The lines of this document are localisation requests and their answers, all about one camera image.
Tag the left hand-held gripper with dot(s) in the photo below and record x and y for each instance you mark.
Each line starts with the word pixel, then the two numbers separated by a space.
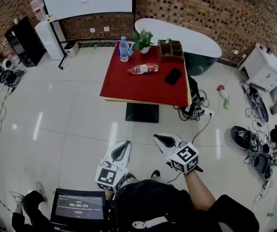
pixel 112 175

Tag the person's right forearm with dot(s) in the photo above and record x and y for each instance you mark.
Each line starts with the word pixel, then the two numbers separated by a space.
pixel 198 190

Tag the green potted plant white pot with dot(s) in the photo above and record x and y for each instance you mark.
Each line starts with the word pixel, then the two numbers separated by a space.
pixel 143 41

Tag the black monitor with timer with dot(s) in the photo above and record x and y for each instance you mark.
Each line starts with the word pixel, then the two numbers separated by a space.
pixel 79 205

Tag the brown wooden organiser box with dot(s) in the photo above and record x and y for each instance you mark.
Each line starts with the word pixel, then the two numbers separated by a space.
pixel 170 53

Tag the white desk cabinet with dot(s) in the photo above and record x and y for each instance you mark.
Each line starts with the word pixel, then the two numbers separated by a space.
pixel 264 69

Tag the person's right shoe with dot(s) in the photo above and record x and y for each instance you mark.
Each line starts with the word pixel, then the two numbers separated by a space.
pixel 155 174

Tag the white oval table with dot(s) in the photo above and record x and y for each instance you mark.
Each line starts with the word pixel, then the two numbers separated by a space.
pixel 191 40

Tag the person's left shoe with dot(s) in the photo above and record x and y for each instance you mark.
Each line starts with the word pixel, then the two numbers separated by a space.
pixel 130 177

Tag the blue label clear bottle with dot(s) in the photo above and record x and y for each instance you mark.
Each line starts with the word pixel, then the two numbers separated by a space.
pixel 123 49

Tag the white floor bin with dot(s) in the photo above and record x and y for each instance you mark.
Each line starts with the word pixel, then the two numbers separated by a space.
pixel 71 49

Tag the red top table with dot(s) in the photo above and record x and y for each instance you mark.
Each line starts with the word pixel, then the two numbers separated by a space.
pixel 143 88

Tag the red label clear bottle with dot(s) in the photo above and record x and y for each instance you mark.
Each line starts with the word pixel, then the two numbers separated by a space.
pixel 143 69

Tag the black cabinet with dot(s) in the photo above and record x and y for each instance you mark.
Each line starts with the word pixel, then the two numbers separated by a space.
pixel 24 42

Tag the white power strip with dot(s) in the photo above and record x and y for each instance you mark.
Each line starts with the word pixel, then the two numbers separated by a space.
pixel 207 111

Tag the white water dispenser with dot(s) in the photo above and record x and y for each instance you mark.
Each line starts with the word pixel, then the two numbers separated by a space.
pixel 48 40

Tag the person's left forearm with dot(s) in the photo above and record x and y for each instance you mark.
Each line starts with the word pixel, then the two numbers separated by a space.
pixel 109 195

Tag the black phone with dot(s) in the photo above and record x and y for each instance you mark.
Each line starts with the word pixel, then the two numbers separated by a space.
pixel 173 76

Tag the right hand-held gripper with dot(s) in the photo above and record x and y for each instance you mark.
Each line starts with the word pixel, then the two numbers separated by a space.
pixel 185 157

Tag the pile of white round devices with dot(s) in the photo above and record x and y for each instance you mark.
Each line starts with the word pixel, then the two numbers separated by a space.
pixel 6 70

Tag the pink white radish toy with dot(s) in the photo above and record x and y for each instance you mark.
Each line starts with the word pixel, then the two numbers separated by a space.
pixel 223 92

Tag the person's black shirt torso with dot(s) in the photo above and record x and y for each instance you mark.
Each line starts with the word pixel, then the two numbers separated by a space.
pixel 157 202

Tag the light blue plastic tool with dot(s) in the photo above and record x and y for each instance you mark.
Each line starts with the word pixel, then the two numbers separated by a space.
pixel 131 50

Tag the green toy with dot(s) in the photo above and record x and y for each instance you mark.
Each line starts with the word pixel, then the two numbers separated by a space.
pixel 226 103

